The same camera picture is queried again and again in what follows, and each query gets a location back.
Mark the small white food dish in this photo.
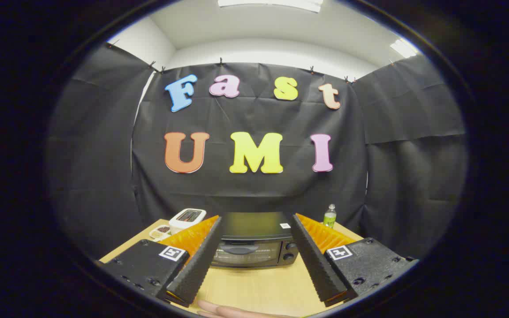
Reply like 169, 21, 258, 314
149, 224, 172, 241

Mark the black toaster oven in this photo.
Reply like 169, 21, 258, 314
210, 211, 301, 269

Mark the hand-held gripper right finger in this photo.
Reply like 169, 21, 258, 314
286, 213, 419, 307

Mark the long ceiling light panel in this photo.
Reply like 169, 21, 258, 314
217, 0, 324, 13

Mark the white pop-up toaster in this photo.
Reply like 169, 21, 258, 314
169, 208, 207, 235

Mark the green label plastic bottle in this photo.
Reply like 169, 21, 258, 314
323, 204, 337, 229

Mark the black backdrop cloth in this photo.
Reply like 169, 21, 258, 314
45, 42, 468, 261

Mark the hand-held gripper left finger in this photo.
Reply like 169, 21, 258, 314
98, 215, 224, 308

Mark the small ceiling light panel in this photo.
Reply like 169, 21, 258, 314
390, 38, 419, 59

